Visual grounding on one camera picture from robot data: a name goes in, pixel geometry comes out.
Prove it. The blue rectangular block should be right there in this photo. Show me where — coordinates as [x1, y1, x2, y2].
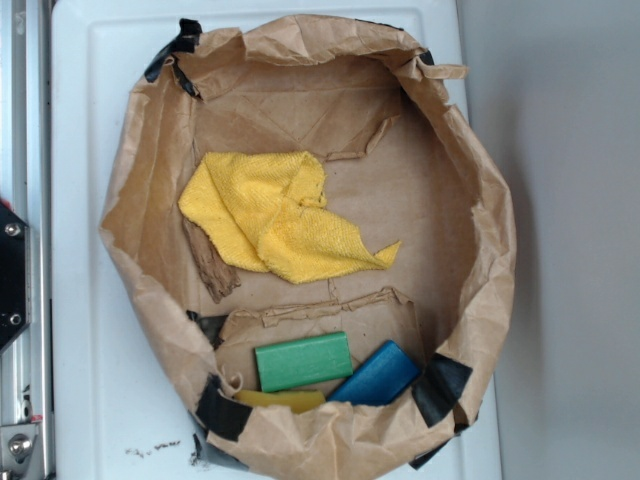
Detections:
[328, 340, 421, 406]

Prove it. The black mounting bracket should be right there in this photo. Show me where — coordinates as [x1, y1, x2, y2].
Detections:
[0, 200, 29, 353]

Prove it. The green rectangular block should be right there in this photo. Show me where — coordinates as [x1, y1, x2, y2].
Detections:
[254, 332, 353, 392]

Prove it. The brown paper bag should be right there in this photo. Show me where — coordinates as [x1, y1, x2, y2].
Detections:
[100, 15, 516, 479]

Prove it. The metal rail frame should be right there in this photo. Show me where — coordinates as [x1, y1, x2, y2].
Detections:
[1, 1, 56, 479]

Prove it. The yellow cloth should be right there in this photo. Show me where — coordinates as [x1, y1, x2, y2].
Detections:
[178, 151, 400, 284]

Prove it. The yellow block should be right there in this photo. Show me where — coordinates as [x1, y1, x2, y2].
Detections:
[234, 390, 326, 414]

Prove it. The white plastic tray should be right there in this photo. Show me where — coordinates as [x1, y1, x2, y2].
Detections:
[49, 0, 503, 480]

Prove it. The brown wood piece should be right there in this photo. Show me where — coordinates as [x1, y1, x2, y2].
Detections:
[182, 218, 241, 304]

